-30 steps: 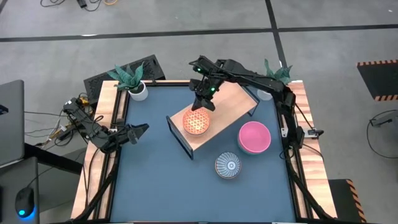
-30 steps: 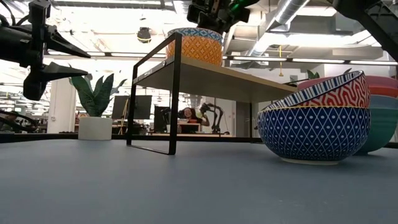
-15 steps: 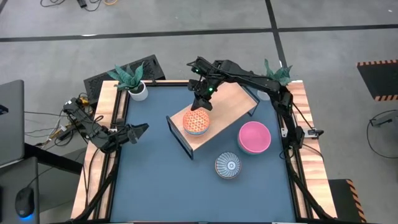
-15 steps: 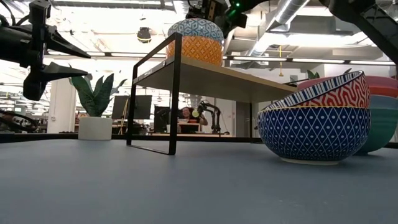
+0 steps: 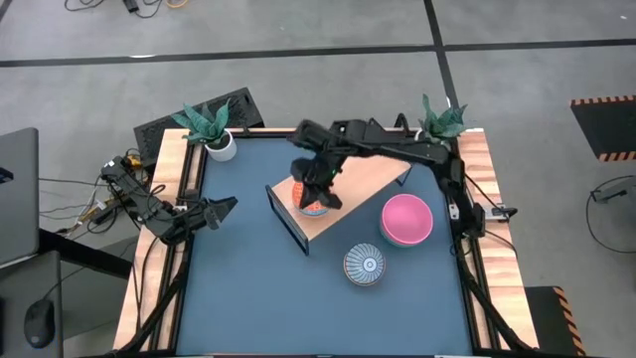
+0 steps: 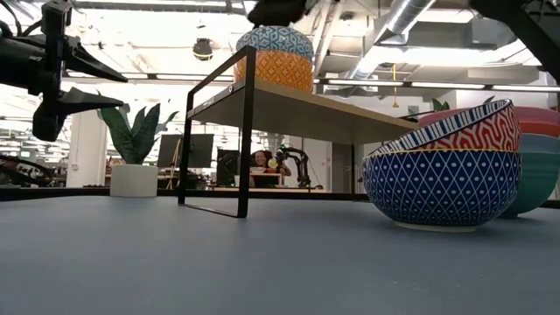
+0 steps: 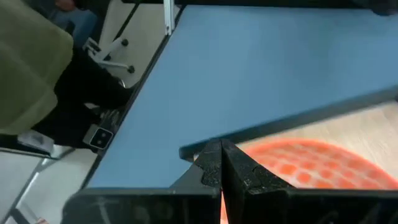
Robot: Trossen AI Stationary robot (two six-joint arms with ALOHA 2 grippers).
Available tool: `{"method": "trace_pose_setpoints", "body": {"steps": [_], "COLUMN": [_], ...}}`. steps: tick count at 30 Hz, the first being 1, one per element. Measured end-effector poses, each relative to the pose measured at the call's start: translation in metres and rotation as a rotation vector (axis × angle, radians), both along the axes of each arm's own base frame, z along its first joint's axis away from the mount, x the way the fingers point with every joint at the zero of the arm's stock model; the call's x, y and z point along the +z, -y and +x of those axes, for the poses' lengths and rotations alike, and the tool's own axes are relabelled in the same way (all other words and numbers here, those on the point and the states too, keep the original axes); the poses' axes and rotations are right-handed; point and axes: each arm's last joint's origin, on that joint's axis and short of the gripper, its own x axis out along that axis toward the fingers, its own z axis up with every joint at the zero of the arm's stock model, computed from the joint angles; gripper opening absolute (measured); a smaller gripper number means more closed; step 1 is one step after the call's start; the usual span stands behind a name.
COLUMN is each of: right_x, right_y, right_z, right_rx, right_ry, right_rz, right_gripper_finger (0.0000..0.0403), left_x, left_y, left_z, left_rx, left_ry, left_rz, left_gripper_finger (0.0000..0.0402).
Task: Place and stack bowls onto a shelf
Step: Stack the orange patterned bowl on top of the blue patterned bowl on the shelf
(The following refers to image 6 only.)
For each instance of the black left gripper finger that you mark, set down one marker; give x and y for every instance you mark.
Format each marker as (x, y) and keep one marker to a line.
(92, 65)
(87, 102)

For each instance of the teal star patterned bowl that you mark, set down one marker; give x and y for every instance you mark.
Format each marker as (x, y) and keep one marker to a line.
(275, 39)

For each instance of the orange patterned bowl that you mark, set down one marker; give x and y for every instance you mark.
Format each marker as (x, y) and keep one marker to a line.
(280, 72)

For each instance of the blue diamond patterned bowl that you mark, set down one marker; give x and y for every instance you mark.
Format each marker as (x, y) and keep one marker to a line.
(437, 188)

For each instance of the red wavy patterned bowl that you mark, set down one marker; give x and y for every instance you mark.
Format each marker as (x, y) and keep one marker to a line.
(490, 131)

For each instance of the pink plain bowl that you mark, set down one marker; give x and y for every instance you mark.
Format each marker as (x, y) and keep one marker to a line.
(538, 114)

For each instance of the coral plain bowl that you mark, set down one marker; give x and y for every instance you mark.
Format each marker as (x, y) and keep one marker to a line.
(542, 130)

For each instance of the teal green plain bowl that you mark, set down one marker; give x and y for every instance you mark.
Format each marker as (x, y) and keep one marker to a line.
(538, 184)

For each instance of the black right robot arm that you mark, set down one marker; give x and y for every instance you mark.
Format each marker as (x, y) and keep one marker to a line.
(534, 30)

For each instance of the black background robot arm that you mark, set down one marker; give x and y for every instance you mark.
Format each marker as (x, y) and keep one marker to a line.
(302, 164)

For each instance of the green artificial plant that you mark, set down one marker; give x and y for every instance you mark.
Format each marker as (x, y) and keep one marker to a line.
(135, 135)
(439, 105)

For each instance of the white round plant pot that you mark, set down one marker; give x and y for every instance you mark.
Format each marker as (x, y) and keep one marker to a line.
(133, 180)

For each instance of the large black monitor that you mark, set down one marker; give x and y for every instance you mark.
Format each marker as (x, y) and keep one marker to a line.
(197, 151)

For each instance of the person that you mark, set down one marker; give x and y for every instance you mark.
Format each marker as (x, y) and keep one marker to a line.
(261, 159)

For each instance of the small black monitor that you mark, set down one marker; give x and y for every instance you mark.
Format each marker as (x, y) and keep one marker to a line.
(227, 168)

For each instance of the black ceiling dome camera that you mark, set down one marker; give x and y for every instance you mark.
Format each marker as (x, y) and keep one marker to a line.
(202, 49)

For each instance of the black table frame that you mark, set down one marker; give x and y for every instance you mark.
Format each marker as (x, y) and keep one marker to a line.
(65, 192)

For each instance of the wooden shelf with black frame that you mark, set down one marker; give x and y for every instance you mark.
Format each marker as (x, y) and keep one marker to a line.
(306, 116)

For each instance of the silver ventilation duct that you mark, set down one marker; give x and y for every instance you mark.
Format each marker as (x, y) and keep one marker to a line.
(402, 17)

